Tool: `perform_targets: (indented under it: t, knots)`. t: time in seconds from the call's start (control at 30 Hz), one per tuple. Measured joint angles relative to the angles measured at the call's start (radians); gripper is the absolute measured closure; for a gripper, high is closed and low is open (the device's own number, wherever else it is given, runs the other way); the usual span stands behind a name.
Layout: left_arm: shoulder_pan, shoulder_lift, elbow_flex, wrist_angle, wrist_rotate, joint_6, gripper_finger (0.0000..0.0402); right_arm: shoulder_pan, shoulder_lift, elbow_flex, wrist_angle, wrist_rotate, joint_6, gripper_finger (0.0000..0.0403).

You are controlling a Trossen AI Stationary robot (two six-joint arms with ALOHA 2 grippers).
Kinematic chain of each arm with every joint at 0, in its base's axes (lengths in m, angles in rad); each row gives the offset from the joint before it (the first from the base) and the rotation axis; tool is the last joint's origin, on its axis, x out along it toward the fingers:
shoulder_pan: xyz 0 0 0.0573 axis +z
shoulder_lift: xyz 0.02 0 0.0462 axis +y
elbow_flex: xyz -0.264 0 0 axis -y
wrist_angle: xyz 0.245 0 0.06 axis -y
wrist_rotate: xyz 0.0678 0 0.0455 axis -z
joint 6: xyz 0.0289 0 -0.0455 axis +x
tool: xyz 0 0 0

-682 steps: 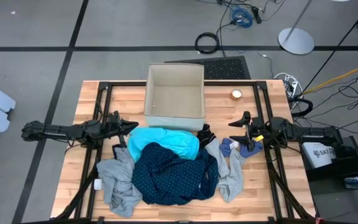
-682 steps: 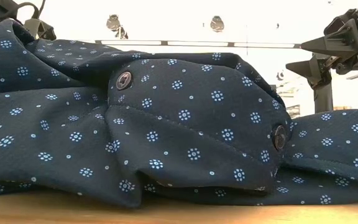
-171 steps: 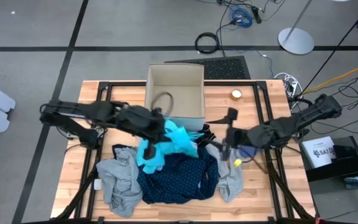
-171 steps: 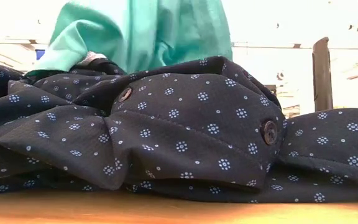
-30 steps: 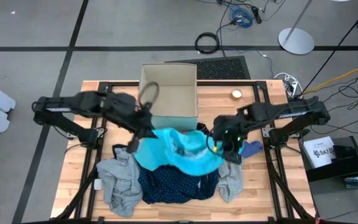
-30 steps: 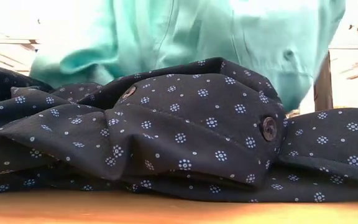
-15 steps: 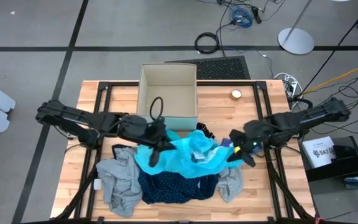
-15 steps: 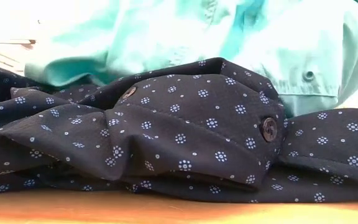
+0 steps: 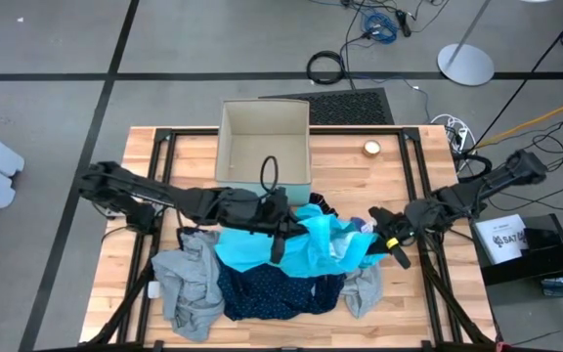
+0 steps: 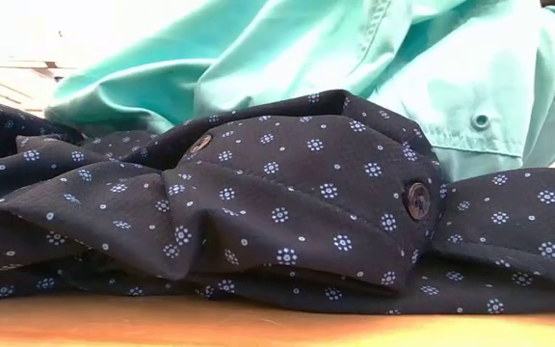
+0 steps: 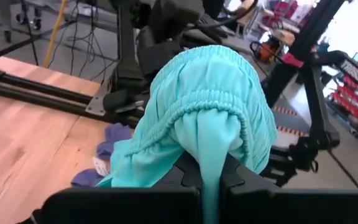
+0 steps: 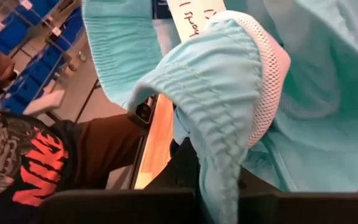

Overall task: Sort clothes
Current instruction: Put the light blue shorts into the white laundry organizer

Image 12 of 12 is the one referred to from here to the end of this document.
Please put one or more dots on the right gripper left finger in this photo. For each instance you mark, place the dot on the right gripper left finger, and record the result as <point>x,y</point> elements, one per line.
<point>120,207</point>

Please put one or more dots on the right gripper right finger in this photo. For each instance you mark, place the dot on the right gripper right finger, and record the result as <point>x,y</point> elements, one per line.
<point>306,208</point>

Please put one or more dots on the teal shorts with mesh lining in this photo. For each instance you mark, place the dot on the teal shorts with mesh lining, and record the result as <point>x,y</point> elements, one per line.
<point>222,93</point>

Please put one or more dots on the person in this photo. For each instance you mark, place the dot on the person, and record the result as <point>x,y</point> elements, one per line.
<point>26,161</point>

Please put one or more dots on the white handwritten paper label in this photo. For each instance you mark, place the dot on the white handwritten paper label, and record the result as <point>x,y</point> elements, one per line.
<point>194,18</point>

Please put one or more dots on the blue bin shelving rack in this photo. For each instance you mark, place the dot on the blue bin shelving rack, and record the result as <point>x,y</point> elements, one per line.
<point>14,34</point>

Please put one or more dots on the black table border rail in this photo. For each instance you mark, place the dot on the black table border rail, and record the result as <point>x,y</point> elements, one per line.
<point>138,155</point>

